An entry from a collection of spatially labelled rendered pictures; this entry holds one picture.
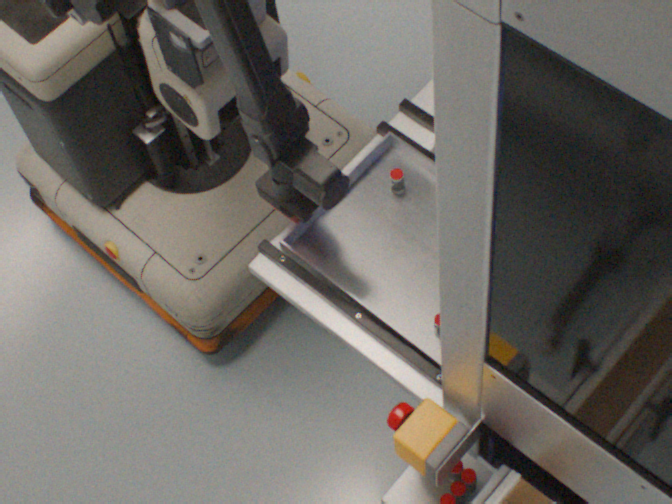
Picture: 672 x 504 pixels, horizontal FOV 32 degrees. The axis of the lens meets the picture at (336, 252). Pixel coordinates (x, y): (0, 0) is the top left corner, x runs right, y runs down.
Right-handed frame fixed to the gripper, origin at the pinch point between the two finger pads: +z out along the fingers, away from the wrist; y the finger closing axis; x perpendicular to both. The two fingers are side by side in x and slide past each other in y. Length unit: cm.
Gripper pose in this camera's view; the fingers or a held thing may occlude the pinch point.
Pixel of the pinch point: (300, 218)
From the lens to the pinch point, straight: 180.8
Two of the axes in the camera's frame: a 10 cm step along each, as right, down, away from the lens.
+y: 7.4, 5.5, -3.9
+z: 1.0, 4.9, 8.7
